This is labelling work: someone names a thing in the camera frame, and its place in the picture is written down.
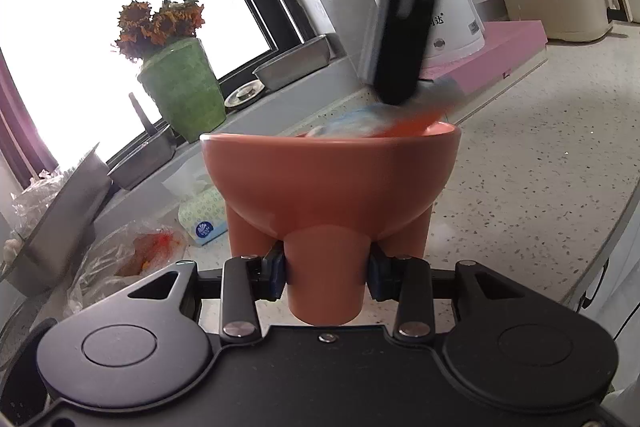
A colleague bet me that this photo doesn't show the pink box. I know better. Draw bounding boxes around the pink box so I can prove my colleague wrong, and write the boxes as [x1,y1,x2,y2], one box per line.
[421,20,548,95]

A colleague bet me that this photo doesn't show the large steel tray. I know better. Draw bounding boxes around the large steel tray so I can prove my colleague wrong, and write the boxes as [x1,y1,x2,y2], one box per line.
[1,150,112,297]

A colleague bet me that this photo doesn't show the small steel tray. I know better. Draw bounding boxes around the small steel tray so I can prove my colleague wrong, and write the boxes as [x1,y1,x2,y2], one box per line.
[108,126,177,191]
[253,35,332,91]

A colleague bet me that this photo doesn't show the small steel tray left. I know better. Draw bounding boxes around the small steel tray left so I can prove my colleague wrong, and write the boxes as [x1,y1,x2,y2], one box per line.
[108,126,177,191]

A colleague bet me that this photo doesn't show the small steel tray right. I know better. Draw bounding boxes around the small steel tray right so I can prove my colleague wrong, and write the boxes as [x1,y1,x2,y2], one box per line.
[253,35,332,91]

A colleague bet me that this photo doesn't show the dried orange flowers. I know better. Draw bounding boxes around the dried orange flowers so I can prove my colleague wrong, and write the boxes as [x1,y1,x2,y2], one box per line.
[114,0,205,62]

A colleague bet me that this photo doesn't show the round metal lid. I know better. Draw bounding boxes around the round metal lid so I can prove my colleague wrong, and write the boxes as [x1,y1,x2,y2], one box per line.
[224,79,266,110]

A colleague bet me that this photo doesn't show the coral footed bowl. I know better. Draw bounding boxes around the coral footed bowl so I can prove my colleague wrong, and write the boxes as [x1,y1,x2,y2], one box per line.
[201,122,461,325]

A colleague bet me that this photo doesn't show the blue patterned sponge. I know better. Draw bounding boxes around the blue patterned sponge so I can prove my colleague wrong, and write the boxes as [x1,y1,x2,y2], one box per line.
[306,77,465,139]

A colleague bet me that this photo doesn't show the clear plastic bag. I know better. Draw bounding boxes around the clear plastic bag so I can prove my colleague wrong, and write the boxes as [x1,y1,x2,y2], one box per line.
[63,220,189,317]

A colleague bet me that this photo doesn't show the green flower pot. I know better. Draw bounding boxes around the green flower pot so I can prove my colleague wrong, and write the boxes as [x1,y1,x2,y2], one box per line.
[138,37,226,143]

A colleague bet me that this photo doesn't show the tissue pack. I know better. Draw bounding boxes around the tissue pack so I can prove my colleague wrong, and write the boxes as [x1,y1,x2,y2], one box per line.
[163,155,228,246]

